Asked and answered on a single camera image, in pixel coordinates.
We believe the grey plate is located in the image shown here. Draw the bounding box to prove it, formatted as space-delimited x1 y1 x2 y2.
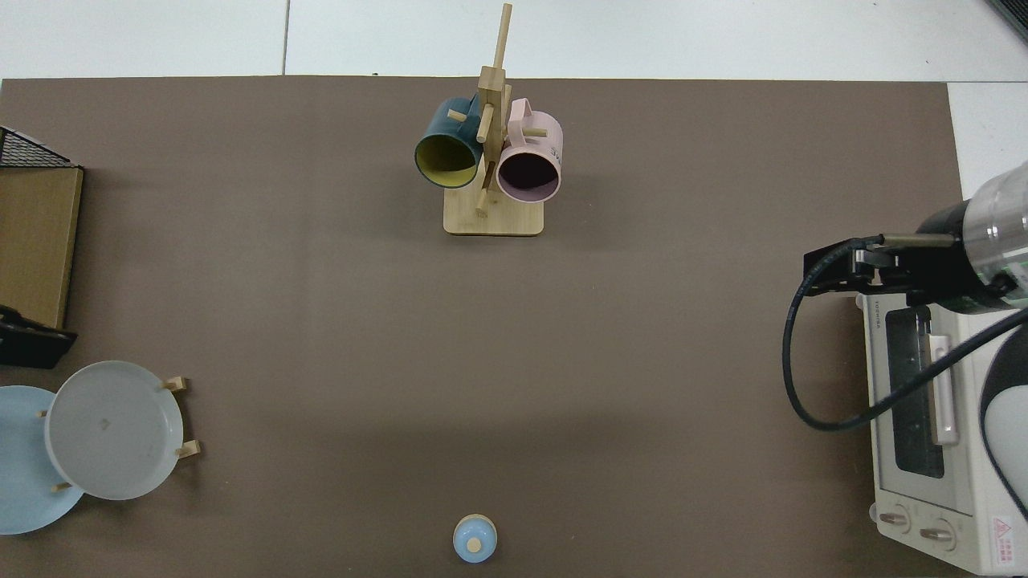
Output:
44 360 185 502

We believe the light blue plate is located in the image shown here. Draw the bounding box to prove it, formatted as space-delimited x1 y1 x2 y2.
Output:
0 385 85 535

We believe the wooden plate rack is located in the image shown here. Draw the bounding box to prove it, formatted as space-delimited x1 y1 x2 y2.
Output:
36 376 202 492

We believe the pale toaster oven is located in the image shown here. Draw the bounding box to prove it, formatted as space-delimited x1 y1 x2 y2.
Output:
861 293 1028 576

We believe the dark grey slanted bar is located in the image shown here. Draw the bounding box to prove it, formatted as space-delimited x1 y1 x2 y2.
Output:
986 0 1028 43

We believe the brown table cloth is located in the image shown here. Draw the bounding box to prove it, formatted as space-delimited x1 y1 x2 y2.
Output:
0 76 970 578

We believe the pink mug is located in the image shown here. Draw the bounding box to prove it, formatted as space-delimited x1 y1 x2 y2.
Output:
496 98 564 203

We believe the wooden cup stand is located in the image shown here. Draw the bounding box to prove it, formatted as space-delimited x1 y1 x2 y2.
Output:
443 2 545 237

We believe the dark blue mug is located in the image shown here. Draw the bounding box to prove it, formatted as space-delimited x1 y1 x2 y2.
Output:
414 94 485 189

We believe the small blue round bell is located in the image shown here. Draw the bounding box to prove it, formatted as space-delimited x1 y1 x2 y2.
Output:
452 514 499 564

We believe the wire basket with wooden floor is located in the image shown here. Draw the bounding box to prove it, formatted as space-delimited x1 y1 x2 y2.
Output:
0 126 85 330

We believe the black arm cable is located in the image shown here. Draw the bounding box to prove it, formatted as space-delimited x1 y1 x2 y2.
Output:
783 233 1028 432

